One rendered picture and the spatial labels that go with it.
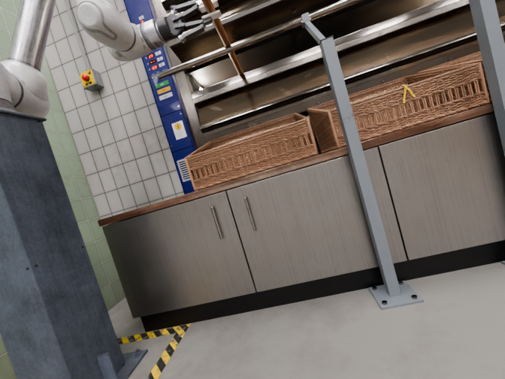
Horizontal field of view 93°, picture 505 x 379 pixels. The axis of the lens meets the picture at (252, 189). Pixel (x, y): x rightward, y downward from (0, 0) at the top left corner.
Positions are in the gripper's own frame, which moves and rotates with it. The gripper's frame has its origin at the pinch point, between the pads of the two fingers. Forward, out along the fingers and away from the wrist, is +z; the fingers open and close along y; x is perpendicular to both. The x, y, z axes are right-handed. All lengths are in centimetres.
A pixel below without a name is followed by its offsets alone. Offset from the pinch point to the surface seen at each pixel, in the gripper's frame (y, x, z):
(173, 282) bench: 97, -5, -50
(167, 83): -8, -56, -45
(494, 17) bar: 36, 3, 85
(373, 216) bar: 88, 2, 36
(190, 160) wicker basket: 48, -9, -27
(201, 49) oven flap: -18, -54, -18
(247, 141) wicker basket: 48.1, -8.7, -1.2
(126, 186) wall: 45, -60, -95
